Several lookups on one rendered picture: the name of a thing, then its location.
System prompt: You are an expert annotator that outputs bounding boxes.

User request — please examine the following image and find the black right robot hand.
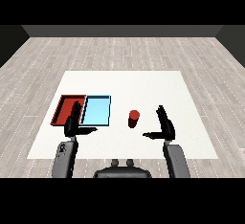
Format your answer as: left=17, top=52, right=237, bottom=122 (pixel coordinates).
left=142, top=104, right=176, bottom=142

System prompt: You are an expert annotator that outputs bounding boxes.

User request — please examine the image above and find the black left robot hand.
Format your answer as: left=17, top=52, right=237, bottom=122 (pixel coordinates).
left=63, top=101, right=99, bottom=139

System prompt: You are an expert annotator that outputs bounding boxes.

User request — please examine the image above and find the red open box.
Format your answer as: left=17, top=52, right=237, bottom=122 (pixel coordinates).
left=50, top=94, right=87, bottom=127

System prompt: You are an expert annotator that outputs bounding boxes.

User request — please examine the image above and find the light blue open box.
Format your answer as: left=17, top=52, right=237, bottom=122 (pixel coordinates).
left=78, top=95, right=112, bottom=127

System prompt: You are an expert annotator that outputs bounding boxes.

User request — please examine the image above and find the red can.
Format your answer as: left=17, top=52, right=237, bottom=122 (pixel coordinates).
left=127, top=109, right=141, bottom=129

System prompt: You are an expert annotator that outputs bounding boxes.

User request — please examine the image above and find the dark grey robot body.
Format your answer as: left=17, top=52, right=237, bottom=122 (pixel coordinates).
left=93, top=158, right=153, bottom=179

